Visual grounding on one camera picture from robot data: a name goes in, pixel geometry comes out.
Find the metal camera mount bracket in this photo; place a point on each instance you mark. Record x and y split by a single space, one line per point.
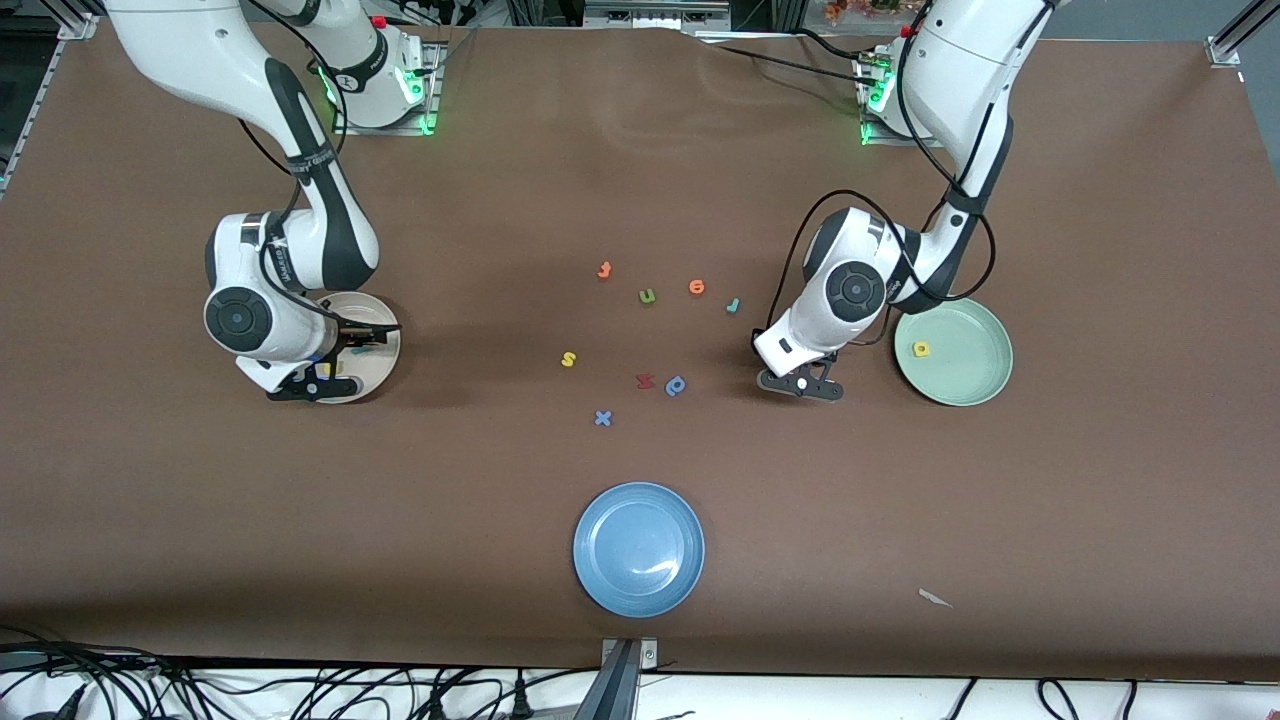
620 680

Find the aluminium frame profile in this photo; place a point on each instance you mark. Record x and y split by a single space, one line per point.
78 22
1225 50

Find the white paper scrap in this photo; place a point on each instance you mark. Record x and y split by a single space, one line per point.
935 598

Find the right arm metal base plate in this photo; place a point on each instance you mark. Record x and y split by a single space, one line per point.
432 100

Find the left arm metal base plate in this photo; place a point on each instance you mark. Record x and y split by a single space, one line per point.
868 125

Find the grey metal box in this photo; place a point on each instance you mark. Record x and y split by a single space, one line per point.
655 14

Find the beige brown plate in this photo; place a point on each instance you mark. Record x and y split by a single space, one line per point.
375 365

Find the pale green plate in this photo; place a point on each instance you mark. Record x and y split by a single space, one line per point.
965 360

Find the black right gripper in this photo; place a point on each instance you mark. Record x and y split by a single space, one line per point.
350 334

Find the blue foam letter p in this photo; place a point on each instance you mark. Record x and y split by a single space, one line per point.
676 386

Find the brown table cover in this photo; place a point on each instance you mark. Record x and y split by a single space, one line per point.
500 200

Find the blue plate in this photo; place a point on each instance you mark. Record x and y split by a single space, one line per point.
638 550

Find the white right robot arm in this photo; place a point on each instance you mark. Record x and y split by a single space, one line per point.
200 40

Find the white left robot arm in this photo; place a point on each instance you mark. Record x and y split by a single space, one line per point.
960 60

